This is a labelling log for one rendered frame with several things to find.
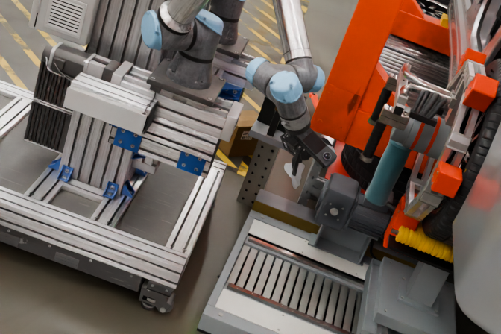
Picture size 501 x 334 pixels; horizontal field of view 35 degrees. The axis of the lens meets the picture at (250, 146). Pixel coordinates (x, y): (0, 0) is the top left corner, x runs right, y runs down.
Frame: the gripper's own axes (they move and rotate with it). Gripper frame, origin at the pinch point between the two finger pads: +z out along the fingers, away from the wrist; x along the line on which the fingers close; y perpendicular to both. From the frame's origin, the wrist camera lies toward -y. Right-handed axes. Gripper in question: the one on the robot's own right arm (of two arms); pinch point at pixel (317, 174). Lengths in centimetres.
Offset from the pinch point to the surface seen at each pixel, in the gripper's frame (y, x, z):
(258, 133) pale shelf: 86, -27, 65
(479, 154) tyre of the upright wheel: -14, -48, 26
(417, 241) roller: 0, -30, 66
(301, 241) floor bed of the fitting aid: 59, -15, 106
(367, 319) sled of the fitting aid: 6, -5, 94
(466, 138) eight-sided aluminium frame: -8, -50, 24
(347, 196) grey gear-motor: 44, -35, 81
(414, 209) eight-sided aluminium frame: 2, -33, 52
